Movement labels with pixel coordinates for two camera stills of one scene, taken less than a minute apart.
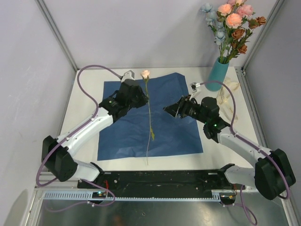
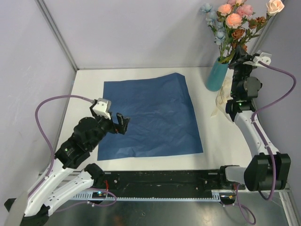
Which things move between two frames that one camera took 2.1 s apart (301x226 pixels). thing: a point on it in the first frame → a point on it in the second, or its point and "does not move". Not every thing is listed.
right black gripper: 173,109 → 239,57
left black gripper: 144,98 → 122,122
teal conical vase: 217,73 does not move
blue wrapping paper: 150,130 does not move
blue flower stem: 217,26 does not move
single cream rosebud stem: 146,75 → 273,8
